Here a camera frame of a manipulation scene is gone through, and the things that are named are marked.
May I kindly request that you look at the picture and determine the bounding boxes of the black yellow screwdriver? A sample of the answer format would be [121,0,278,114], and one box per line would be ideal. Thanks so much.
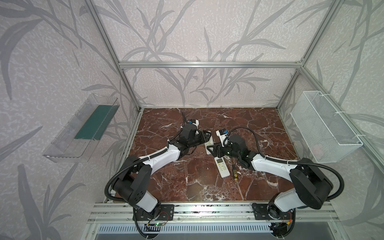
[232,160,239,181]

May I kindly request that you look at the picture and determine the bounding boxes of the white remote control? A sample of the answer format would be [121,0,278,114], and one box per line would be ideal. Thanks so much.
[205,136,215,155]
[214,157,230,178]

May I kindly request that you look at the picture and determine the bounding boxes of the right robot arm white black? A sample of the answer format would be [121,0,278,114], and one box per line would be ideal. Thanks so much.
[206,129,345,214]

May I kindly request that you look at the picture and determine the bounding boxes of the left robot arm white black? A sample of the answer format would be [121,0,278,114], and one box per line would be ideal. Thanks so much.
[104,118,212,218]

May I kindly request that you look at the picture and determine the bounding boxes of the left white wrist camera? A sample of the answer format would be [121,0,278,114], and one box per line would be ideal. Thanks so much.
[188,119,199,127]

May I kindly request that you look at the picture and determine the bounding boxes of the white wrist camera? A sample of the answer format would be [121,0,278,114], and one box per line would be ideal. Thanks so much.
[188,119,199,127]
[216,129,229,147]

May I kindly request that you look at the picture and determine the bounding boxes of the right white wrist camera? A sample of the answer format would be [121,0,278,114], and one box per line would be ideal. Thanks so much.
[216,129,229,147]

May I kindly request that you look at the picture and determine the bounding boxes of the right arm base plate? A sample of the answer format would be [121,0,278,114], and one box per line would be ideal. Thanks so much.
[252,203,293,222]

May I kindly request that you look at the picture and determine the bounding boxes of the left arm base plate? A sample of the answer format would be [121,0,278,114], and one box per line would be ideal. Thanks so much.
[134,204,175,221]

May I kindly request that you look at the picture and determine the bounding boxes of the white wire mesh basket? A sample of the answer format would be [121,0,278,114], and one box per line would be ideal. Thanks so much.
[291,91,363,164]

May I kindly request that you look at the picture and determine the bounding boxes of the clear plastic wall bin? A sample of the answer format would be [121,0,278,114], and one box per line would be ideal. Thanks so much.
[43,94,120,163]

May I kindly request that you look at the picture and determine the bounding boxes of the aluminium mounting rail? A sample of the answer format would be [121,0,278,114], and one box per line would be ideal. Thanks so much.
[87,201,340,224]

